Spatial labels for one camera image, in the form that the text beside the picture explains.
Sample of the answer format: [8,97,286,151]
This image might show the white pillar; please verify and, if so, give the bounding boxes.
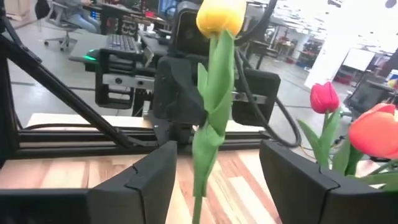
[303,29,351,90]

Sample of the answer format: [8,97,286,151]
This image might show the black keyboard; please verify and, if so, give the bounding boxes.
[104,33,141,54]

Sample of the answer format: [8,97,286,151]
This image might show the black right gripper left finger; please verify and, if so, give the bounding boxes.
[88,140,178,224]

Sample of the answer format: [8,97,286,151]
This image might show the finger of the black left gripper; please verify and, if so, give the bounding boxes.
[152,55,208,146]
[231,68,282,128]

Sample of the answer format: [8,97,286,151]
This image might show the black desk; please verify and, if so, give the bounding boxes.
[67,30,175,74]

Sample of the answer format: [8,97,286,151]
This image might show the black mesh office chair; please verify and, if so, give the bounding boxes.
[343,73,397,121]

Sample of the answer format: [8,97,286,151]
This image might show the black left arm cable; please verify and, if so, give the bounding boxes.
[233,0,303,149]

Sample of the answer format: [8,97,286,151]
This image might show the orange red artificial tulip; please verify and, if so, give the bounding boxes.
[331,102,398,192]

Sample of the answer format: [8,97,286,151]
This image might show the yellow artificial tulip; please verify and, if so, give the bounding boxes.
[191,0,248,224]

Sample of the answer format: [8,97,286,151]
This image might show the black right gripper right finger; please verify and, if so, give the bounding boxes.
[259,139,398,224]

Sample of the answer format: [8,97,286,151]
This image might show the person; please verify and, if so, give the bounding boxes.
[54,0,103,34]

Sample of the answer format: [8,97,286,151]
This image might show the white board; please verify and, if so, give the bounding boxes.
[341,47,376,73]

